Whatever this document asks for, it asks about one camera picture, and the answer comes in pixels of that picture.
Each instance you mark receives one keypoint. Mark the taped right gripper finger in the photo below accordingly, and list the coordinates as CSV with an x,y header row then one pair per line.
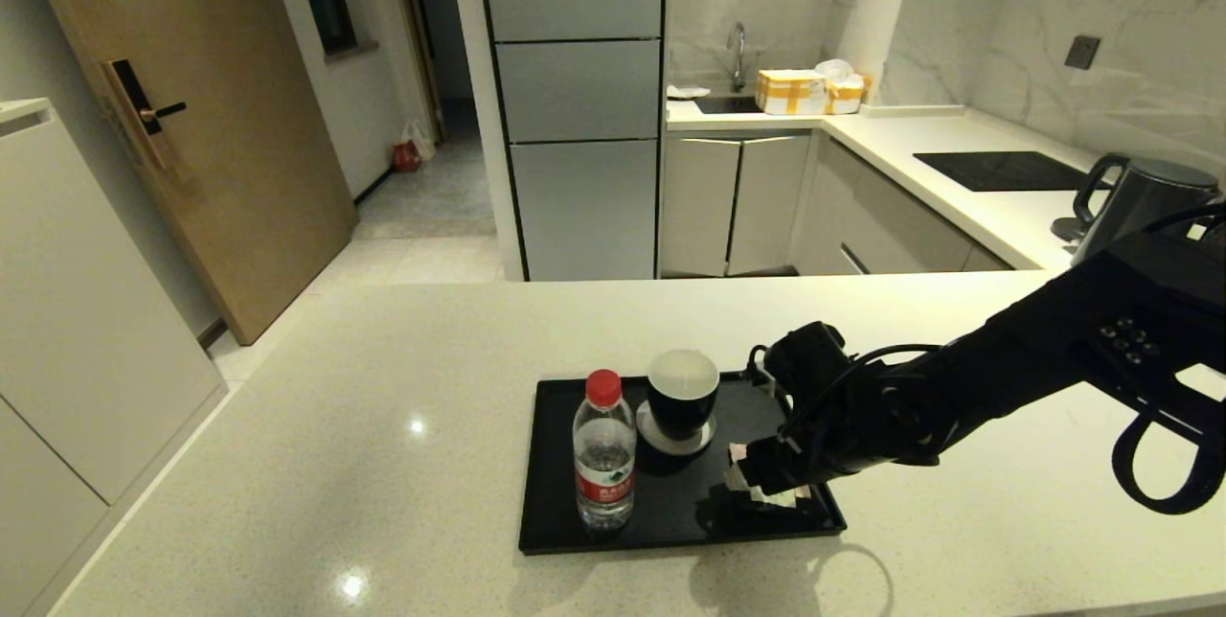
x,y
752,464
739,488

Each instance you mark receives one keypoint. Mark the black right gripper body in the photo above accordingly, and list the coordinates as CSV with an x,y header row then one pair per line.
x,y
814,449

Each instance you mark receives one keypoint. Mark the pink oolong tea packet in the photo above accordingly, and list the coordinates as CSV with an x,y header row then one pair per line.
x,y
781,499

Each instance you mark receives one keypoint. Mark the clear water bottle red label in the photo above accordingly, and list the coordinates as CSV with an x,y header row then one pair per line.
x,y
603,464

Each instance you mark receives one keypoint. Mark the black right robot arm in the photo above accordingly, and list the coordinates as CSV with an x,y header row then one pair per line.
x,y
1054,339

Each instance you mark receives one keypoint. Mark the black cup white inside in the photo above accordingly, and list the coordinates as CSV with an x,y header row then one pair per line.
x,y
681,406

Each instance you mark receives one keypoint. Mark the black electric kettle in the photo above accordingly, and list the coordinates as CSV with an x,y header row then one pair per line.
x,y
1149,200

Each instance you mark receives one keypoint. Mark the black rectangular serving tray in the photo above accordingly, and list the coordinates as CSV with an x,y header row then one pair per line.
x,y
670,512

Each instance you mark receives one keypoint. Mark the white saucer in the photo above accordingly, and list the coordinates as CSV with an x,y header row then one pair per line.
x,y
672,448

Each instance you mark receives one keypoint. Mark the grey counter drawer cabinet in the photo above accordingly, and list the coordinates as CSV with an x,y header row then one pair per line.
x,y
881,222

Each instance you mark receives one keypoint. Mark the grey sink cabinet door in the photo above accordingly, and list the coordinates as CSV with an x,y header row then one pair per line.
x,y
769,203
697,208

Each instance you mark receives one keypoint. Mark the black induction cooktop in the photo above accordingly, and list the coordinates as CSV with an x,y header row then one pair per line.
x,y
1006,171

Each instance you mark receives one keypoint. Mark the tall grey refrigerator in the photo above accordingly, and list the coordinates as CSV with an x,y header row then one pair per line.
x,y
575,167

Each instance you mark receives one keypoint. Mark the small box yellow tape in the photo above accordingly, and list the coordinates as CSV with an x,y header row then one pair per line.
x,y
847,96

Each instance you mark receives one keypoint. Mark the dark kitchen sink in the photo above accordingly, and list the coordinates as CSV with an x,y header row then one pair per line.
x,y
726,104

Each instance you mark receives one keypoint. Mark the large box yellow tape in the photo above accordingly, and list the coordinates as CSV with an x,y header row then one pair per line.
x,y
789,93

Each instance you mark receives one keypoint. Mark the white cloth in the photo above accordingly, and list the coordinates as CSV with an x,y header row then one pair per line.
x,y
686,92

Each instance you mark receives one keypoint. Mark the white crumpled plastic bag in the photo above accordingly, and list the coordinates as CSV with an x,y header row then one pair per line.
x,y
833,70

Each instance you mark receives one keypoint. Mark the chrome sink faucet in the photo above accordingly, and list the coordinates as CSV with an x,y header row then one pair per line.
x,y
737,69

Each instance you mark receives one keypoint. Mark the red bag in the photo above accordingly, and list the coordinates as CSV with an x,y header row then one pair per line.
x,y
406,158

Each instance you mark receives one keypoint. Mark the wooden door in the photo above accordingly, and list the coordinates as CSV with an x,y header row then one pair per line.
x,y
239,167

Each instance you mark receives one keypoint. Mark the white storage cabinet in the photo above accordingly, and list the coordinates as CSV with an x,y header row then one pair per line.
x,y
86,310

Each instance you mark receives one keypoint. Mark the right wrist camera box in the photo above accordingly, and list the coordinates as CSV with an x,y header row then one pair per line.
x,y
809,354

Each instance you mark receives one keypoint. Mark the dark wall socket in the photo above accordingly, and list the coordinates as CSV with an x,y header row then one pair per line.
x,y
1082,53

